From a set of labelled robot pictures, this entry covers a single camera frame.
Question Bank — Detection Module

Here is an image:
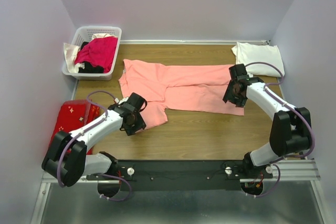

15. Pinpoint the cream white garment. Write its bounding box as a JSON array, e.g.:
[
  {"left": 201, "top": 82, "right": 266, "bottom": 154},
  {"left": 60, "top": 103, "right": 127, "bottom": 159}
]
[{"left": 64, "top": 33, "right": 116, "bottom": 73}]

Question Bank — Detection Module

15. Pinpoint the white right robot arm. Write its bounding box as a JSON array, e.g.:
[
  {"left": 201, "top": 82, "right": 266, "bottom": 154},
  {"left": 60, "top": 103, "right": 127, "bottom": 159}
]
[{"left": 223, "top": 64, "right": 316, "bottom": 178}]

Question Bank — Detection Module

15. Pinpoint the black garment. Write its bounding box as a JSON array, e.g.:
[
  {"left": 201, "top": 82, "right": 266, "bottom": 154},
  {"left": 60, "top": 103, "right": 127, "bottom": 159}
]
[{"left": 76, "top": 41, "right": 104, "bottom": 74}]

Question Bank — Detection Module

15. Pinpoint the folded white t shirt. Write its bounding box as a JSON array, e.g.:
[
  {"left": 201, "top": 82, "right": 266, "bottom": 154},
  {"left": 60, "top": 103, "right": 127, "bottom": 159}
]
[{"left": 231, "top": 42, "right": 285, "bottom": 78}]

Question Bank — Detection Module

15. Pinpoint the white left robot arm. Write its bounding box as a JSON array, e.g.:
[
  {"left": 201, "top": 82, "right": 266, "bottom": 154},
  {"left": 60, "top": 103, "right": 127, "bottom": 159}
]
[{"left": 41, "top": 93, "right": 148, "bottom": 187}]

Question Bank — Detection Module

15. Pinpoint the white plastic laundry basket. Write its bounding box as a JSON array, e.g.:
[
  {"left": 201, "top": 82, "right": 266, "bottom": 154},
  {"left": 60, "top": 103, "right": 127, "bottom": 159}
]
[{"left": 62, "top": 26, "right": 122, "bottom": 80}]

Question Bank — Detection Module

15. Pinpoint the magenta t shirt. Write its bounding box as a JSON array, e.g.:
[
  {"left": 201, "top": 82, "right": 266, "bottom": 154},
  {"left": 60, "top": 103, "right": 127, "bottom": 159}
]
[{"left": 75, "top": 36, "right": 118, "bottom": 73}]

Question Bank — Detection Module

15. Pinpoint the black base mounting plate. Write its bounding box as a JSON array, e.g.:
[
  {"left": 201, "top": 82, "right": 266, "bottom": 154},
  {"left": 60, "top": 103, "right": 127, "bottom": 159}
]
[{"left": 86, "top": 159, "right": 273, "bottom": 191}]

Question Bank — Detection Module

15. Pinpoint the red printed cloth bag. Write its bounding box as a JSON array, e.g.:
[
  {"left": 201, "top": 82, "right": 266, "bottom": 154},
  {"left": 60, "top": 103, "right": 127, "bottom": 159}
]
[{"left": 49, "top": 100, "right": 100, "bottom": 146}]

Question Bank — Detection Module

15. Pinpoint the salmon pink t shirt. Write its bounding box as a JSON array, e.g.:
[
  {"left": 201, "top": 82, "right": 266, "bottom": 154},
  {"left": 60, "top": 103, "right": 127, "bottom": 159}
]
[{"left": 119, "top": 59, "right": 244, "bottom": 129}]

